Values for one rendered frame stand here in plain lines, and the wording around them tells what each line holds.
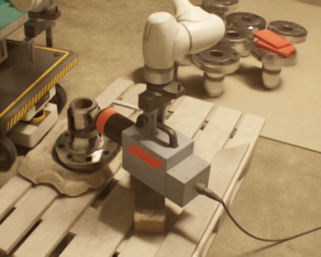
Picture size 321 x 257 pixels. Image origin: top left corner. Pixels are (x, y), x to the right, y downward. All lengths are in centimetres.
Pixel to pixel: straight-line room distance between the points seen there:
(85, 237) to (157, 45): 71
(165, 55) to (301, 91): 158
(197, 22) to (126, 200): 72
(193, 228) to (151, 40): 68
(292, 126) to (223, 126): 47
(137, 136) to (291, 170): 91
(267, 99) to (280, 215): 89
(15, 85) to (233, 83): 128
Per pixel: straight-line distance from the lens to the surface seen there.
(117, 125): 167
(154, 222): 163
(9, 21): 203
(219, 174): 188
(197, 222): 168
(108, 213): 173
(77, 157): 189
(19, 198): 185
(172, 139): 152
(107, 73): 283
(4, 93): 211
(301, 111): 265
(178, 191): 153
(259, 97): 269
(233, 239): 187
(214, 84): 258
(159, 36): 134
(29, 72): 225
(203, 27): 144
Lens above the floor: 140
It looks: 35 degrees down
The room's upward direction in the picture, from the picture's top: 2 degrees clockwise
